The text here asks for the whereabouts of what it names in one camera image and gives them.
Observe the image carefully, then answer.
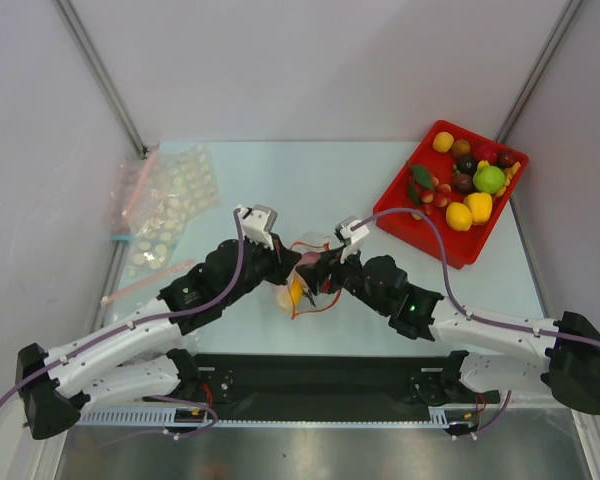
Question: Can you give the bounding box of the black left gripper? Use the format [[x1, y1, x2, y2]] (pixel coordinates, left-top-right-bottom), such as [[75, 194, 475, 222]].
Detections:
[[220, 231, 301, 307]]

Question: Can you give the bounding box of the purple onion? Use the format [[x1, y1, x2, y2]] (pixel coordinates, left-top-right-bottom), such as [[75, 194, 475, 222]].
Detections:
[[298, 251, 321, 265]]

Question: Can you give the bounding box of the clear zip bag orange zipper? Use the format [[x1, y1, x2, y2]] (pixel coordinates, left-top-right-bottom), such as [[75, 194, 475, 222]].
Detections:
[[273, 231, 341, 319]]

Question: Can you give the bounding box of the orange yellow mango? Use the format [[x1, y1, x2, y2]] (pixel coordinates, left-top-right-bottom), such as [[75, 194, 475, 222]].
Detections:
[[278, 279, 304, 310]]

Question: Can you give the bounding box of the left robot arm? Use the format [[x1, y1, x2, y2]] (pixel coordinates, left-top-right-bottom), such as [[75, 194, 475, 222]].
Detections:
[[16, 235, 301, 440]]

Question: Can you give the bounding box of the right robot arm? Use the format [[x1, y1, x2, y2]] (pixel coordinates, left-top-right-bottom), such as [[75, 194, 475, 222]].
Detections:
[[296, 252, 600, 415]]

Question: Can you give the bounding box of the bag of white slices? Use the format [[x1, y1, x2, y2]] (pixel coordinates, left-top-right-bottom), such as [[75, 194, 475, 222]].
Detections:
[[122, 144, 220, 278]]

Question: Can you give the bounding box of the pink zipper empty bag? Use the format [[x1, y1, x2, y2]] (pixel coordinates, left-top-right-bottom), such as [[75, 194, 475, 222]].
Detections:
[[100, 160, 193, 312]]

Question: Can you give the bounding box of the red lychee cluster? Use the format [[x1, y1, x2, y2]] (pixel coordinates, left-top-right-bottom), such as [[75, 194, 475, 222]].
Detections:
[[407, 163, 451, 221]]

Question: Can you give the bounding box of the yellow lemon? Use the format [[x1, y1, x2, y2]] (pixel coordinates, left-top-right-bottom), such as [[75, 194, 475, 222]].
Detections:
[[445, 202, 473, 232]]

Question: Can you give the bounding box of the red plastic tray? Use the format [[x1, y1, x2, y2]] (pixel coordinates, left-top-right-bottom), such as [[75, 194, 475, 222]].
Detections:
[[373, 120, 529, 269]]

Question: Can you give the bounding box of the yellow bell pepper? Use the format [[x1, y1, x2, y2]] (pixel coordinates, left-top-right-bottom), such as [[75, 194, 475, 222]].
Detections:
[[463, 192, 493, 225]]

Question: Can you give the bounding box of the dark purple mangosteen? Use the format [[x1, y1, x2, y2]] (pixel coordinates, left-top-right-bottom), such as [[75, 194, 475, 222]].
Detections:
[[455, 154, 478, 176]]

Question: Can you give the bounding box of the green apple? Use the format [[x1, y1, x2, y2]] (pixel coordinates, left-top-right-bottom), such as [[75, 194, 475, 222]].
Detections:
[[473, 166, 506, 195]]

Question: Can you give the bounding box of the red apple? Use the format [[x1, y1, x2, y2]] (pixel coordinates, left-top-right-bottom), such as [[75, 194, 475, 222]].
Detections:
[[473, 143, 499, 164]]

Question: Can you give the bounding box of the dark plum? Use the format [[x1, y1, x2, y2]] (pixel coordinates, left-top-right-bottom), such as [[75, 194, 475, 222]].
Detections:
[[497, 149, 518, 169]]

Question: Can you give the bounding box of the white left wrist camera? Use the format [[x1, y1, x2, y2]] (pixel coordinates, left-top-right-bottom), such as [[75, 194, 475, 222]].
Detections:
[[237, 204, 278, 250]]

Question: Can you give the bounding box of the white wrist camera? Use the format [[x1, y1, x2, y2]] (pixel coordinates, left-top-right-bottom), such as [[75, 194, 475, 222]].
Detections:
[[334, 216, 369, 264], [237, 204, 278, 250]]

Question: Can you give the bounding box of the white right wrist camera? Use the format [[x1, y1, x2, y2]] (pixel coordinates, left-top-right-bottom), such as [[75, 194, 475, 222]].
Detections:
[[334, 216, 369, 264]]

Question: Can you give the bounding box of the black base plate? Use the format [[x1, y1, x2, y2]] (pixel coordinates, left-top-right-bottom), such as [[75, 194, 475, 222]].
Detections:
[[167, 349, 500, 420]]

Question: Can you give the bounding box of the white cable duct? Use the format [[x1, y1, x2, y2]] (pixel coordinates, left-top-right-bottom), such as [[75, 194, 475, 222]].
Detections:
[[77, 404, 478, 430]]

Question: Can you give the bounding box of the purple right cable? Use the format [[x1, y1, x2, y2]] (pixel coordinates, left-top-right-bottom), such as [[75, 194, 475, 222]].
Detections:
[[349, 208, 600, 441]]

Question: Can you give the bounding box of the purple cable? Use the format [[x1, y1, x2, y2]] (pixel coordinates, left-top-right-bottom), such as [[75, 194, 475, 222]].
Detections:
[[0, 209, 246, 444], [349, 208, 600, 441]]

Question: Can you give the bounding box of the left aluminium frame post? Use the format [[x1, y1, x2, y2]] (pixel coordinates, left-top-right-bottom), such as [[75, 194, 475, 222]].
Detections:
[[51, 0, 149, 159]]

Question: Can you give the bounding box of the aluminium frame post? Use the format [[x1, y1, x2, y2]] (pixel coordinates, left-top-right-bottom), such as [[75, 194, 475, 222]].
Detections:
[[51, 0, 149, 159], [494, 0, 587, 144]]

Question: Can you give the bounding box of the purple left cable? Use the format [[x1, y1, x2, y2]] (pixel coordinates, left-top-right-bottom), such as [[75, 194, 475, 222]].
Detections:
[[0, 209, 246, 444]]

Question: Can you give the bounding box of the right aluminium frame post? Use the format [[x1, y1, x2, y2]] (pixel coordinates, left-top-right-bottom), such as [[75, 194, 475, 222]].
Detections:
[[494, 0, 587, 144]]

